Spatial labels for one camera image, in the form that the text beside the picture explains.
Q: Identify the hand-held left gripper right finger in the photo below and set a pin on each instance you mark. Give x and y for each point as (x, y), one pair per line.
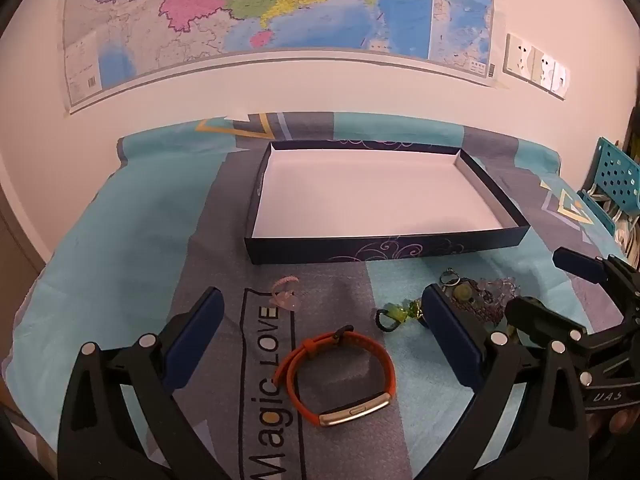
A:
(455, 345)

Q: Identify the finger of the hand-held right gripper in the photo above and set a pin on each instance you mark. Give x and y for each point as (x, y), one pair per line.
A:
(535, 320)
(575, 264)

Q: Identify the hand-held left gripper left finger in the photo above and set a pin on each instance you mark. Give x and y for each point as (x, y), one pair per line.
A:
(200, 340)

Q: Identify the orange smart band watch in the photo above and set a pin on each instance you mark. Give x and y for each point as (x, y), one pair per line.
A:
(384, 362)

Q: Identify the dark blue cardboard box tray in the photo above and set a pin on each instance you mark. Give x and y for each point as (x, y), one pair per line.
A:
(375, 195)

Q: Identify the person's right hand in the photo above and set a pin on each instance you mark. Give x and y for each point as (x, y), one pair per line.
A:
(620, 422)

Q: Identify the white patterned cloth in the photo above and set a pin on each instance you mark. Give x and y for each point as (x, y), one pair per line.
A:
(627, 230)

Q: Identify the teal perforated chair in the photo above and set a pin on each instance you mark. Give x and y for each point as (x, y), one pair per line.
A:
(617, 170)

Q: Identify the blue grey printed blanket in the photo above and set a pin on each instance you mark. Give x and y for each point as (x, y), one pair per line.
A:
(125, 220)

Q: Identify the white wall socket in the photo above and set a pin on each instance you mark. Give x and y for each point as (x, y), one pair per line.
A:
(561, 80)
(517, 55)
(542, 67)

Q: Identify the colourful wall map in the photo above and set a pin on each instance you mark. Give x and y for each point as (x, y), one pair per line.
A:
(300, 0)

